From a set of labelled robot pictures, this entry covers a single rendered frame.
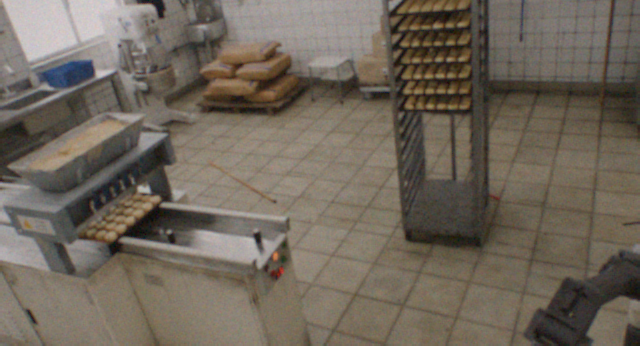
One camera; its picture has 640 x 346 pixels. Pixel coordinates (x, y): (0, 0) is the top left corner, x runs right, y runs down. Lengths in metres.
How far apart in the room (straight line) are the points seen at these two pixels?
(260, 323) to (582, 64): 4.36
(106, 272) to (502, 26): 4.47
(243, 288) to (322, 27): 4.62
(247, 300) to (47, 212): 0.87
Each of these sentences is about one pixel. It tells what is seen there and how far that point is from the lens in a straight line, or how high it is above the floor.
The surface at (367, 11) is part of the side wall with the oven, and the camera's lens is 6.05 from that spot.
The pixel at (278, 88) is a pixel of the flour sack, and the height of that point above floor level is 0.25.
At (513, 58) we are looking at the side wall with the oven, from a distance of 5.75.
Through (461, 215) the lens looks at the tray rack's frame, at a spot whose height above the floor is 0.15.
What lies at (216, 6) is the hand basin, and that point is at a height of 1.06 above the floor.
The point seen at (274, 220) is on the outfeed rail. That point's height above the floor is 0.90.
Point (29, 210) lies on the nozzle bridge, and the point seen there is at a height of 1.17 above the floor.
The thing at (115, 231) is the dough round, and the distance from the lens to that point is 2.51.
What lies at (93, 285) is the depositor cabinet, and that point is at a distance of 2.44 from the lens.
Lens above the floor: 2.10
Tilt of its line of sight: 28 degrees down
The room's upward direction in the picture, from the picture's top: 10 degrees counter-clockwise
